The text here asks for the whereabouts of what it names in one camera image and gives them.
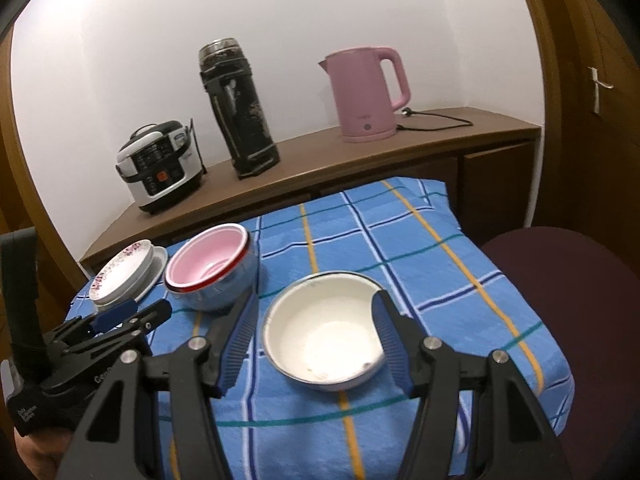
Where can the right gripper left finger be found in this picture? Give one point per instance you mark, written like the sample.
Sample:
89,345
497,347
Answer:
201,370

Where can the plain white plate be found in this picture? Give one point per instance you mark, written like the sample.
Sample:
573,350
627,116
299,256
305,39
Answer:
149,278

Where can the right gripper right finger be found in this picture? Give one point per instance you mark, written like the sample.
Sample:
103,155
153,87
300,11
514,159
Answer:
428,370

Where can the black thermos flask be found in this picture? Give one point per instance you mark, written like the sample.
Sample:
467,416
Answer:
228,81

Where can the white floral plate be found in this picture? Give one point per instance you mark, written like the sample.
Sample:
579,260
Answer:
121,272

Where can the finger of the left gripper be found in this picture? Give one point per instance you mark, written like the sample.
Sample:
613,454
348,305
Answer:
106,319
146,320

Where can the silver door handle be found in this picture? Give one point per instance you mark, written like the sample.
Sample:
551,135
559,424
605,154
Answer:
598,85

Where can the white enamel bowl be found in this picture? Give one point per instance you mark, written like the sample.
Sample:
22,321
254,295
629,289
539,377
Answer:
319,331

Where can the person's left hand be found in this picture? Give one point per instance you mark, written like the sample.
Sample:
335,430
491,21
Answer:
42,451

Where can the dark maroon chair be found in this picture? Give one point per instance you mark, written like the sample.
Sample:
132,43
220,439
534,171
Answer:
589,300

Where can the large steel bowl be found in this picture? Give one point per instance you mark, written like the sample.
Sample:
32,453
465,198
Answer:
221,294

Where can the white black rice cooker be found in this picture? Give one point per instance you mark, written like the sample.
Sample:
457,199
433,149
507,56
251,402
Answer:
161,164

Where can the pink electric kettle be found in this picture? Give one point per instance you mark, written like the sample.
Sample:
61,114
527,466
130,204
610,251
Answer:
365,110

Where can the brown wooden cabinet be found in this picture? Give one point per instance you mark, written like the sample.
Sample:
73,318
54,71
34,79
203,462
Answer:
485,159

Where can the brown wooden door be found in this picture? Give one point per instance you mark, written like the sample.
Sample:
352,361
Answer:
590,163

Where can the pink red plastic bowl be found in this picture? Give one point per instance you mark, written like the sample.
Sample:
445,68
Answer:
207,258

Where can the blue plaid tablecloth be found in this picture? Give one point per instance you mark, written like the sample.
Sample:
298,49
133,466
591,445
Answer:
402,233

